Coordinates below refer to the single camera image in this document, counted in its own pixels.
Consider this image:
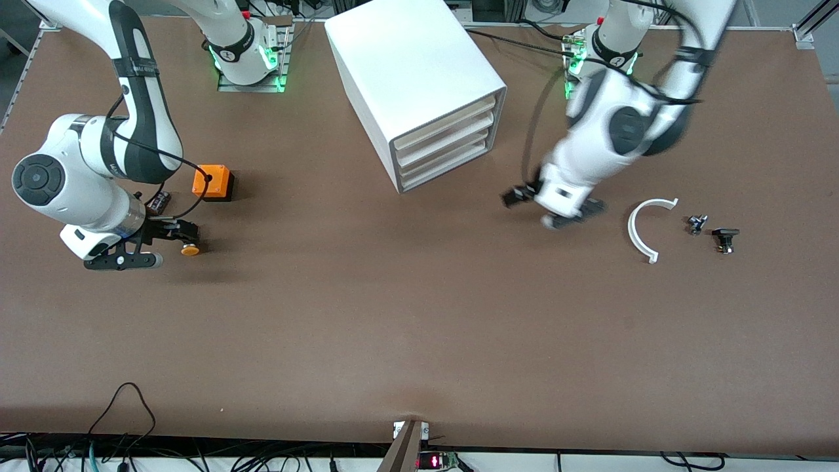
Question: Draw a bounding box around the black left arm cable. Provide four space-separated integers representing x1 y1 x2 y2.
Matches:
523 0 707 192

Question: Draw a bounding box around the orange box with hole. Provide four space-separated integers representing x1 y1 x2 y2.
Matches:
191 164 235 203

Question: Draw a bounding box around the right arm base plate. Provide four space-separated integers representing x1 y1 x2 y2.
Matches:
217 16 293 93

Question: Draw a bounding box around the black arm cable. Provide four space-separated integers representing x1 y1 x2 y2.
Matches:
107 94 213 222
523 0 707 192

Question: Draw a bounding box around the black button holder part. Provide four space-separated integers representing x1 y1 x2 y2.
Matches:
711 227 741 255

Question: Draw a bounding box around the white drawer cabinet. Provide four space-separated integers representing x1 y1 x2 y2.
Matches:
324 0 509 195

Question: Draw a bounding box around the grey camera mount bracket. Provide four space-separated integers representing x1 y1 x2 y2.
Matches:
376 420 431 472

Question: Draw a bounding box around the white drawer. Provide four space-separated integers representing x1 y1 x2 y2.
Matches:
396 113 496 167
392 96 498 151
399 129 493 185

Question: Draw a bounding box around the white curved plastic arc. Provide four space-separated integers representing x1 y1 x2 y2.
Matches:
627 197 680 265

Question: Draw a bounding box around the black looped cable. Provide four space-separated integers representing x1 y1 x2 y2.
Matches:
85 382 157 454

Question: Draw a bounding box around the device with red display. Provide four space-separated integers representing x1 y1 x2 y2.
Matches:
417 451 461 471

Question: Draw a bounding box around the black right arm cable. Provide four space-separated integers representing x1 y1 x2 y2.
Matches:
107 94 213 222

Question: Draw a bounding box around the black cable on table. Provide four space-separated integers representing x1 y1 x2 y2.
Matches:
462 20 585 61

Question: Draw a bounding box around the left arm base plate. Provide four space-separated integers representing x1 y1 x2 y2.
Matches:
564 29 635 102

